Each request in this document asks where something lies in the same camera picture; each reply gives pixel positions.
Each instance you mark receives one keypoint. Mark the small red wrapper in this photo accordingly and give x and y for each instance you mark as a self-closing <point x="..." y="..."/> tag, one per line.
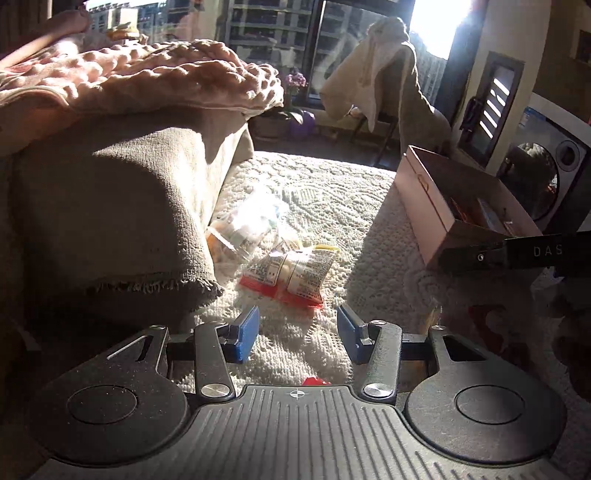
<point x="317" y="381"/>

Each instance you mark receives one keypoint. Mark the beige woven throw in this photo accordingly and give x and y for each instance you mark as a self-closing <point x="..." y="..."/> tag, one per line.
<point x="115" y="198"/>

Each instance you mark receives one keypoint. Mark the clear bread bag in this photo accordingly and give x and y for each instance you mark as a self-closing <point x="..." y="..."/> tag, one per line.
<point x="249" y="221"/>

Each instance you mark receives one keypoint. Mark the pink potted flowers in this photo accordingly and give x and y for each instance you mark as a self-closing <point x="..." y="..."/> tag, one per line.
<point x="295" y="85"/>

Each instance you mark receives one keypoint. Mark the pink bubble blanket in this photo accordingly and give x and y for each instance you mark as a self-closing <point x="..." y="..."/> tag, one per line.
<point x="152" y="78"/>

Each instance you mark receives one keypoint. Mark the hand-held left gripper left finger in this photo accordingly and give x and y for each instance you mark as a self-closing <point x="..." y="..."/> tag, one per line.
<point x="244" y="336"/>

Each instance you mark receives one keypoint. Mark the orange snack packet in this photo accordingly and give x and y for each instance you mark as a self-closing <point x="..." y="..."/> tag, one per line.
<point x="464" y="210"/>

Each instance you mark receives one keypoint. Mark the dark chair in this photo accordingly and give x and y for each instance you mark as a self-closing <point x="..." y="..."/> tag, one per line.
<point x="385" y="134"/>

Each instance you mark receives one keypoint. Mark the purple flower pot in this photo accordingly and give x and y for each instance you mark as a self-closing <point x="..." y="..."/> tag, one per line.
<point x="302" y="123"/>

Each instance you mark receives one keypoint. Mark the cream quilted blanket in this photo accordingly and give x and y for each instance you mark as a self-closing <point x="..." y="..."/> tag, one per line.
<point x="392" y="69"/>

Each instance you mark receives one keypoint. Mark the dark framed wall panel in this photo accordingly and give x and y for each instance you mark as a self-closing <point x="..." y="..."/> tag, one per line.
<point x="491" y="110"/>

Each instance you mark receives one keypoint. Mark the red snack packet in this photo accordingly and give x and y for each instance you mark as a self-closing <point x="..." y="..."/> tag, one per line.
<point x="291" y="274"/>

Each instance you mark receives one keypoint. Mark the grey washing machine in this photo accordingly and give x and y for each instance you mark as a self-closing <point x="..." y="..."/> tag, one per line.
<point x="554" y="166"/>

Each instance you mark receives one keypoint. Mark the white lace tablecloth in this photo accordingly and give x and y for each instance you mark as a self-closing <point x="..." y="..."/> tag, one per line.
<point x="323" y="194"/>

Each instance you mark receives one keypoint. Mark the dark hanging cloth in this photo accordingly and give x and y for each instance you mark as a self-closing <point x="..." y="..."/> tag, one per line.
<point x="472" y="120"/>

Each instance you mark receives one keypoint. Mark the pink cardboard box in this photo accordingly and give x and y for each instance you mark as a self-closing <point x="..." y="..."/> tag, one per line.
<point x="429" y="217"/>

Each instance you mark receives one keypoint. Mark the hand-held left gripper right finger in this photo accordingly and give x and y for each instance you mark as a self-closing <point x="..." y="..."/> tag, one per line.
<point x="351" y="338"/>

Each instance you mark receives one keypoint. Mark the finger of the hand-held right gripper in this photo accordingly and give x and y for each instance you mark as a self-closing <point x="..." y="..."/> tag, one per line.
<point x="475" y="256"/>

